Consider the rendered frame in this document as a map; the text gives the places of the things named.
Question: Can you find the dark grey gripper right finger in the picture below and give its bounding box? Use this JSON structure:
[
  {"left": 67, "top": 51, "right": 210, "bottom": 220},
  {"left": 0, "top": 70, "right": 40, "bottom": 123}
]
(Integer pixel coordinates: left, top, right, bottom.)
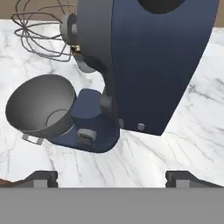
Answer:
[{"left": 164, "top": 170, "right": 224, "bottom": 188}]

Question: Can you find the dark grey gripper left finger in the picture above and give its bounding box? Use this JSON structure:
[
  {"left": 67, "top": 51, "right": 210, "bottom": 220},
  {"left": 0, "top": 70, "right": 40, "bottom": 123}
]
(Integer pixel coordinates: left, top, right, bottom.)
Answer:
[{"left": 17, "top": 170, "right": 59, "bottom": 188}]

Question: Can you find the navy blue stand mixer base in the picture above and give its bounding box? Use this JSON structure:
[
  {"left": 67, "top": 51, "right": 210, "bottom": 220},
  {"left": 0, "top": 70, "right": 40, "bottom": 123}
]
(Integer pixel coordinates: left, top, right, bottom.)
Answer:
[{"left": 47, "top": 87, "right": 125, "bottom": 154}]

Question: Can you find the navy blue stand mixer head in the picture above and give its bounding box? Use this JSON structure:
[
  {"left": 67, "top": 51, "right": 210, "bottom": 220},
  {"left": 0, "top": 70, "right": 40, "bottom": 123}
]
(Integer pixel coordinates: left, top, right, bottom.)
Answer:
[{"left": 59, "top": 0, "right": 221, "bottom": 137}]

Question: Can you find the grey metal mixing bowl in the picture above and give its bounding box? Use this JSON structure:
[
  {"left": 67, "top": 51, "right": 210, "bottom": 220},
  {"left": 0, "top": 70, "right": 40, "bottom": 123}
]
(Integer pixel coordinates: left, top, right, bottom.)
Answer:
[{"left": 4, "top": 73, "right": 77, "bottom": 146}]

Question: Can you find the wire whisk attachment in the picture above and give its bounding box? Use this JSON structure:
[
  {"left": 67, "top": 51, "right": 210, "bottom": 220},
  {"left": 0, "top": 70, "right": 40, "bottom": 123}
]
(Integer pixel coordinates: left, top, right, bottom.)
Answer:
[{"left": 10, "top": 0, "right": 77, "bottom": 63}]

